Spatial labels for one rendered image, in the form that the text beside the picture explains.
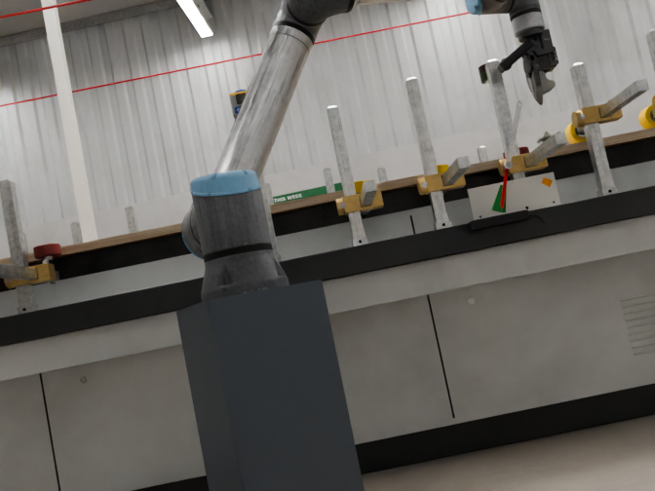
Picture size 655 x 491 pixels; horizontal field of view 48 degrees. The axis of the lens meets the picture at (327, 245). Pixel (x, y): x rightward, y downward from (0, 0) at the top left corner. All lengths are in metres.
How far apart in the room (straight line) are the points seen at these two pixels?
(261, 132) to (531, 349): 1.16
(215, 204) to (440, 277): 0.87
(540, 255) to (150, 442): 1.34
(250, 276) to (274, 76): 0.57
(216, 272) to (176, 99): 8.62
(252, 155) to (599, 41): 8.79
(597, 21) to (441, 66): 2.07
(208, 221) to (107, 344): 0.81
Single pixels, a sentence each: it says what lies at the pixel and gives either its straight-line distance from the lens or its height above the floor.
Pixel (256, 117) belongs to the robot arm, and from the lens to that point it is 1.82.
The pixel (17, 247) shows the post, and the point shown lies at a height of 0.90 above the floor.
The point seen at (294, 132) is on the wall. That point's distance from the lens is 9.72.
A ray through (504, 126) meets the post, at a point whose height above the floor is 0.97.
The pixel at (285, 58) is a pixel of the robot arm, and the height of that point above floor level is 1.17.
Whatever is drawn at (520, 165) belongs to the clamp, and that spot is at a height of 0.84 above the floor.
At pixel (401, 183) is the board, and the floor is 0.88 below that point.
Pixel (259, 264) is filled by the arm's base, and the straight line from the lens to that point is 1.53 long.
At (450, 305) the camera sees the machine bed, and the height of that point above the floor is 0.47.
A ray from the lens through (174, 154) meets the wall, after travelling 9.96.
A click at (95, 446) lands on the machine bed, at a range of 2.52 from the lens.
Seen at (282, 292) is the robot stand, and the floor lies 0.59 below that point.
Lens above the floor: 0.54
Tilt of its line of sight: 5 degrees up
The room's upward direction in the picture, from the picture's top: 11 degrees counter-clockwise
